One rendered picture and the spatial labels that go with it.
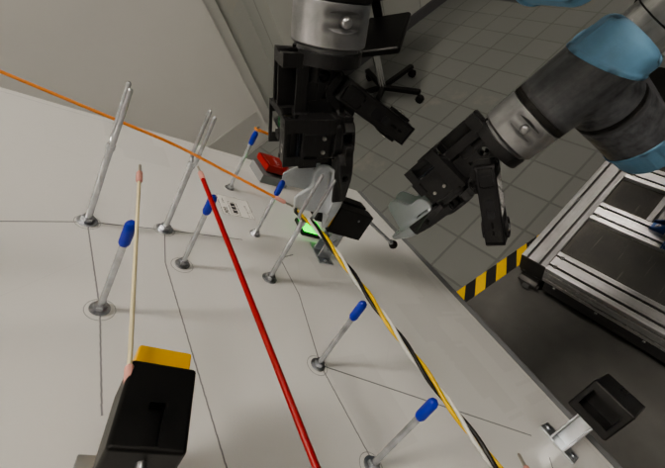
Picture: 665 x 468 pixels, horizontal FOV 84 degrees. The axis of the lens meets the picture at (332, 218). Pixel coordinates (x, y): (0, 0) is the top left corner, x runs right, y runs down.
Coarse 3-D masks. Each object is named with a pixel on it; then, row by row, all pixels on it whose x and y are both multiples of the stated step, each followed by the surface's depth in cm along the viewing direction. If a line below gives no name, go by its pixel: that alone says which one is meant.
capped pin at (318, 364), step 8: (360, 304) 32; (352, 312) 33; (360, 312) 32; (352, 320) 33; (344, 328) 33; (336, 336) 34; (328, 352) 34; (312, 360) 35; (320, 360) 35; (320, 368) 35
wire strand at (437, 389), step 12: (324, 240) 36; (336, 252) 35; (348, 264) 34; (360, 288) 32; (372, 300) 31; (384, 312) 31; (396, 336) 29; (408, 348) 29; (420, 360) 28; (432, 384) 27; (444, 396) 26; (456, 408) 25; (456, 420) 25; (468, 432) 24; (480, 444) 24; (492, 456) 24
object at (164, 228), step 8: (208, 112) 36; (208, 120) 36; (216, 120) 35; (208, 128) 35; (200, 136) 36; (208, 136) 35; (200, 152) 36; (192, 160) 37; (192, 168) 37; (184, 176) 37; (184, 184) 38; (176, 192) 38; (176, 200) 39; (168, 216) 39; (160, 224) 40; (168, 224) 40; (160, 232) 39; (168, 232) 40
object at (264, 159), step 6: (258, 156) 66; (264, 156) 66; (270, 156) 67; (264, 162) 64; (270, 162) 65; (276, 162) 66; (264, 168) 64; (270, 168) 64; (276, 168) 64; (282, 168) 65; (288, 168) 67; (276, 174) 66; (282, 174) 66
